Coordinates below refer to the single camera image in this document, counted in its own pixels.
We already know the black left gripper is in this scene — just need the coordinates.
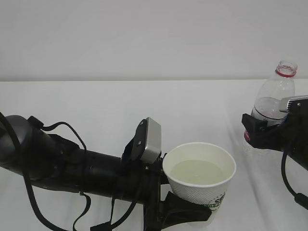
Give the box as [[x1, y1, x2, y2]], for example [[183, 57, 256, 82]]
[[143, 153, 212, 231]]

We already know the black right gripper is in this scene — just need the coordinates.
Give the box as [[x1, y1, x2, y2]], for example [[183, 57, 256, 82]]
[[242, 114, 308, 152]]

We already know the clear water bottle red label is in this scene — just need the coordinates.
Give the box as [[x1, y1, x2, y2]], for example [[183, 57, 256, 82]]
[[243, 60, 298, 154]]

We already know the white paper cup green logo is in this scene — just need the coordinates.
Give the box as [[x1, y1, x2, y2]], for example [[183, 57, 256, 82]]
[[162, 142, 236, 223]]

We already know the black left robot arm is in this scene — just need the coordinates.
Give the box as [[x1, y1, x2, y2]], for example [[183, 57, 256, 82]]
[[0, 115, 212, 231]]

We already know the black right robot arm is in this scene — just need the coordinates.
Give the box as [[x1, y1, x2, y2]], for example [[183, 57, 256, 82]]
[[242, 114, 308, 169]]

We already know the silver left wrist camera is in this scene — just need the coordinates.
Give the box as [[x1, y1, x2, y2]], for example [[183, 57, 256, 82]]
[[121, 117, 162, 164]]

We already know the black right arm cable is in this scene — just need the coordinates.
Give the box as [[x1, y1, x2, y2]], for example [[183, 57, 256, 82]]
[[281, 144, 308, 210]]

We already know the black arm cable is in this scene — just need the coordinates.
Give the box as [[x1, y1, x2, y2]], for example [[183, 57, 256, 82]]
[[0, 112, 138, 231], [281, 144, 308, 210]]

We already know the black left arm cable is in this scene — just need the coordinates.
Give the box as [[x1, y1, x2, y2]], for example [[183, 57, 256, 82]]
[[0, 112, 138, 231]]

